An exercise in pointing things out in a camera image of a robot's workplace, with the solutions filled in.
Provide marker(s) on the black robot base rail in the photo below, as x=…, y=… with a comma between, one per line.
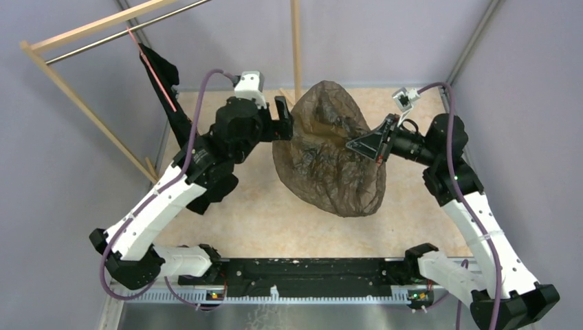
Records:
x=308, y=277

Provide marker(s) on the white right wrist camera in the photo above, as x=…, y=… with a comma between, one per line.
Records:
x=405, y=100

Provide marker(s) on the dark translucent trash bag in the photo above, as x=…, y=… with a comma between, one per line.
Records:
x=316, y=165

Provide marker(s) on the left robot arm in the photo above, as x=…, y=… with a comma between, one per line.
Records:
x=196, y=178

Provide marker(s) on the wooden clothes rack frame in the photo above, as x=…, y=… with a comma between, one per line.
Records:
x=44, y=133

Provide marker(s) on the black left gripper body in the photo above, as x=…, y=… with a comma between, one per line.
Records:
x=273, y=129

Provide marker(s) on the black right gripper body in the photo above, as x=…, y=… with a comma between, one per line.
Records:
x=386, y=148

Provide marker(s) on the black hanging t-shirt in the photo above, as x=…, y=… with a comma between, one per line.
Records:
x=164, y=77

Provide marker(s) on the pink clothes hanger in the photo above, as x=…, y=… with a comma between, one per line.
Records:
x=152, y=71

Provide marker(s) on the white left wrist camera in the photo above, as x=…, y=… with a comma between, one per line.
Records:
x=250, y=87

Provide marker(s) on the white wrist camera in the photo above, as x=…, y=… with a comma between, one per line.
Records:
x=250, y=87
x=405, y=100

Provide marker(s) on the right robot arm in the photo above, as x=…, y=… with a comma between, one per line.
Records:
x=504, y=294

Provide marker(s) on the metal clothes rail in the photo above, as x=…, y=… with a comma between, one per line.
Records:
x=133, y=28

